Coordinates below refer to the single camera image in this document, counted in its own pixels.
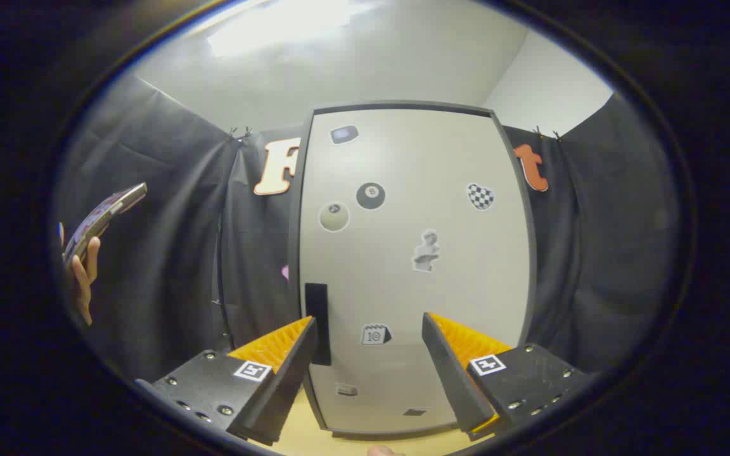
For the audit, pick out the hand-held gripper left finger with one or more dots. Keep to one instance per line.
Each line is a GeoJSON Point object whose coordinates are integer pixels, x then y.
{"type": "Point", "coordinates": [289, 380]}

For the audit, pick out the black backdrop cloth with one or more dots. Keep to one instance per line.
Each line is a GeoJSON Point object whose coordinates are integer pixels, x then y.
{"type": "Point", "coordinates": [162, 253]}

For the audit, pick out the smartphone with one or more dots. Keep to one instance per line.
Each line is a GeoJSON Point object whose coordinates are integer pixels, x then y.
{"type": "Point", "coordinates": [102, 215]}

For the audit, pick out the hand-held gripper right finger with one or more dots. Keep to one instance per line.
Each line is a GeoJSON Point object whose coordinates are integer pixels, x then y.
{"type": "Point", "coordinates": [450, 373]}

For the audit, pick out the white cabinet door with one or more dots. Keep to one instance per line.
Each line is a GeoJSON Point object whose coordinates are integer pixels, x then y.
{"type": "Point", "coordinates": [466, 285]}

